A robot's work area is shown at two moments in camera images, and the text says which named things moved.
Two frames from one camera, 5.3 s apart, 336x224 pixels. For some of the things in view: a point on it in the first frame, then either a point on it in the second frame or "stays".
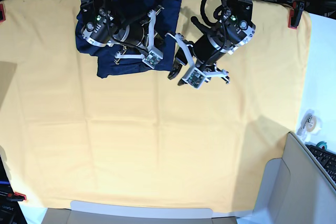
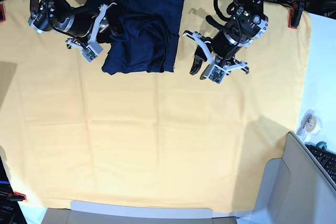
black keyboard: (326, 159) stays
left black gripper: (148, 49) -> (98, 25)
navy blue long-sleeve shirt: (159, 12) stays
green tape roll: (322, 142) stays
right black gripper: (204, 53) -> (206, 50)
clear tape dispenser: (310, 125) stays
